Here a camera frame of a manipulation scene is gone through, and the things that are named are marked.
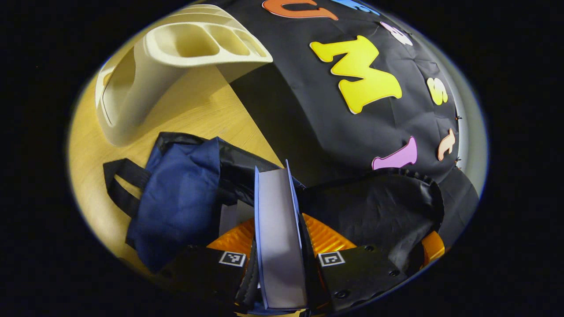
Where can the black backdrop cloth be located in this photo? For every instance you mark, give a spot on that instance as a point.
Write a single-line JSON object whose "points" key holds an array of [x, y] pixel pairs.
{"points": [[308, 110]]}

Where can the cream plastic bookshelf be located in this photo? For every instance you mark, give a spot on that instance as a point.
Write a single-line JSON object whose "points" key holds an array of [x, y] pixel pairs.
{"points": [[145, 88]]}

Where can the purple-blue book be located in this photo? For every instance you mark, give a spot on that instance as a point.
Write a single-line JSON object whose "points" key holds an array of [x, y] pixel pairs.
{"points": [[280, 229]]}

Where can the blue schoolbag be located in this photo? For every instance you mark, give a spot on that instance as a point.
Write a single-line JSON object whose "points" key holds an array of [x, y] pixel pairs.
{"points": [[185, 193]]}

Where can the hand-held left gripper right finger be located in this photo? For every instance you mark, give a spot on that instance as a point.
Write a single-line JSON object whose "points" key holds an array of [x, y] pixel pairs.
{"points": [[352, 275]]}

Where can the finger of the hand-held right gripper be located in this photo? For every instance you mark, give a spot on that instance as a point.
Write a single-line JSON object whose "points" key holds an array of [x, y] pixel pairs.
{"points": [[434, 248]]}

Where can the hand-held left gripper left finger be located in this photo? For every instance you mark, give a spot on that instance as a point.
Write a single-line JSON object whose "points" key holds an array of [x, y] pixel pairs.
{"points": [[207, 275]]}

